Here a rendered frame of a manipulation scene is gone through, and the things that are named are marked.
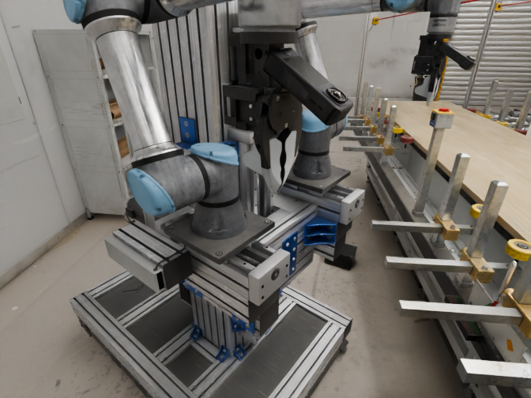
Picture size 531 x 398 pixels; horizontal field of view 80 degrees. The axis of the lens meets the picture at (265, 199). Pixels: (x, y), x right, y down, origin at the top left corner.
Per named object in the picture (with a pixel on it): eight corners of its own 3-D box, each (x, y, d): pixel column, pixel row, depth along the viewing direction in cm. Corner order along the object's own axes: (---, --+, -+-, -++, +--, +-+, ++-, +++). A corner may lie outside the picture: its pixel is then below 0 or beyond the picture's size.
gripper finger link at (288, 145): (264, 178, 52) (264, 122, 48) (294, 187, 49) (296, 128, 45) (251, 183, 50) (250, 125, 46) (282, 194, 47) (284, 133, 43)
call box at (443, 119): (434, 130, 139) (438, 112, 136) (428, 125, 145) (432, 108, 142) (450, 130, 139) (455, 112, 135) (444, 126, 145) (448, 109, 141)
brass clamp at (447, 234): (442, 240, 128) (446, 230, 126) (430, 223, 140) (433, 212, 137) (458, 241, 127) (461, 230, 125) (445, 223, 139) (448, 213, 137)
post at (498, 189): (454, 300, 119) (498, 182, 97) (450, 294, 122) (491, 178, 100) (465, 301, 118) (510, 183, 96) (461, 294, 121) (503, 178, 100)
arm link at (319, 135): (291, 149, 118) (293, 112, 112) (307, 140, 128) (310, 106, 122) (322, 155, 112) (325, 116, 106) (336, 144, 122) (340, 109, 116)
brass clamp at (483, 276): (472, 283, 106) (476, 271, 103) (454, 257, 118) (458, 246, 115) (492, 283, 105) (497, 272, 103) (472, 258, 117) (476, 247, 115)
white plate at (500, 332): (510, 372, 86) (525, 347, 82) (466, 301, 109) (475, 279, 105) (513, 372, 86) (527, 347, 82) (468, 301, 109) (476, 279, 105)
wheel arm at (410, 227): (371, 231, 133) (373, 223, 131) (370, 227, 136) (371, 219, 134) (481, 237, 129) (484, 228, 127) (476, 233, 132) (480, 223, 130)
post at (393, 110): (379, 174, 230) (392, 105, 208) (378, 171, 233) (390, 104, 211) (385, 174, 230) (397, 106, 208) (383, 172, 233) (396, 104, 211)
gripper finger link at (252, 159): (251, 183, 50) (250, 125, 46) (282, 194, 47) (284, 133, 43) (238, 190, 48) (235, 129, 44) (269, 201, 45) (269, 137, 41)
